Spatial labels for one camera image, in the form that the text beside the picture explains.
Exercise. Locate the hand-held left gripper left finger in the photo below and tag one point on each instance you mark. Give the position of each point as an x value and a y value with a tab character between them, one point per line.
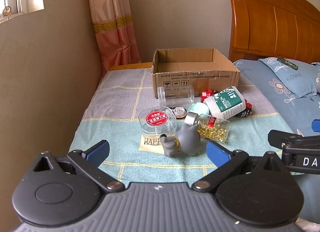
98	150

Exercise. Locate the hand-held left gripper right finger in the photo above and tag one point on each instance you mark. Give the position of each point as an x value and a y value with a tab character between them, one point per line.
218	154

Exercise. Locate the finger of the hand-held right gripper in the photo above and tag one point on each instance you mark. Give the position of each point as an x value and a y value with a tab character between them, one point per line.
316	125
275	138

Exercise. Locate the silver-cap yellow capsule bottle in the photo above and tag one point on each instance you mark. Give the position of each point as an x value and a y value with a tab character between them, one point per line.
215	132

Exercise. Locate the grey dog toy figure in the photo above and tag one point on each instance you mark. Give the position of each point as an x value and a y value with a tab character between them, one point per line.
185	139

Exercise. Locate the white green-label medicine bottle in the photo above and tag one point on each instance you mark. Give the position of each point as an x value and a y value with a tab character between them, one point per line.
225	103

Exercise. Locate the round clear red-label container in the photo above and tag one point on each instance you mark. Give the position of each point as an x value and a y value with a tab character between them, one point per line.
157	121

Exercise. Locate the clear plastic jar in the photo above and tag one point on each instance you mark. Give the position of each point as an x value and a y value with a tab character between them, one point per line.
175	97

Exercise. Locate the cardboard box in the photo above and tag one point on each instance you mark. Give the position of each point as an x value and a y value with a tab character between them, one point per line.
200	76

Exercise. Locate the blue floral bedsheet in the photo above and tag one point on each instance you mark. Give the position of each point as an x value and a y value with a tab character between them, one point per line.
270	102

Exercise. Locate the black and red toy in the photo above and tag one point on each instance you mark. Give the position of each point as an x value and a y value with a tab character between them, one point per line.
246	112

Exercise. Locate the mint green ball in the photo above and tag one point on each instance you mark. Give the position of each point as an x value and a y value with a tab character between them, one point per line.
197	108

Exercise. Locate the blue floral pillow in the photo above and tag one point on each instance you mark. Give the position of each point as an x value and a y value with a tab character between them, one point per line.
287	78

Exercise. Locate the red toy car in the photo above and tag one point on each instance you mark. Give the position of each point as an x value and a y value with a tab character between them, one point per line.
207	94

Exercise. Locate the yellow wooden bedside table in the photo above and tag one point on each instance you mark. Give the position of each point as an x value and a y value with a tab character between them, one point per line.
130	66

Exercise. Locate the wooden bed headboard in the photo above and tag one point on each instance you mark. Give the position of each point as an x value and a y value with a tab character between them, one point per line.
275	21

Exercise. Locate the pink beige curtain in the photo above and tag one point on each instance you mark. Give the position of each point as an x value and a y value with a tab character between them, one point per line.
112	21

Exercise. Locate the small round window ornament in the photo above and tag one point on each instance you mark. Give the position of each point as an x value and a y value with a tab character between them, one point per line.
6	11

